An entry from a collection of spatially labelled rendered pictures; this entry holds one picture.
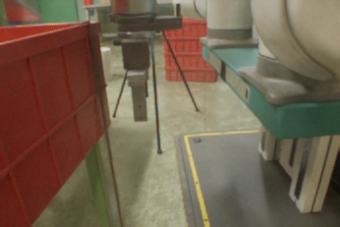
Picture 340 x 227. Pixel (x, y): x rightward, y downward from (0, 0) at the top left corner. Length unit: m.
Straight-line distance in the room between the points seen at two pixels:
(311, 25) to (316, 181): 0.62
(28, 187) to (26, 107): 0.10
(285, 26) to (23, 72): 0.28
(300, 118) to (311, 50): 0.25
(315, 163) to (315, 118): 0.30
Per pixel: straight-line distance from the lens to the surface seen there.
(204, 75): 2.92
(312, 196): 0.81
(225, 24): 0.87
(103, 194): 0.66
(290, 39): 0.20
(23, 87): 0.34
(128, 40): 0.48
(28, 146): 0.35
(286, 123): 0.43
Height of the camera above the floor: 0.87
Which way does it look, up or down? 24 degrees down
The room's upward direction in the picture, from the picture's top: 2 degrees counter-clockwise
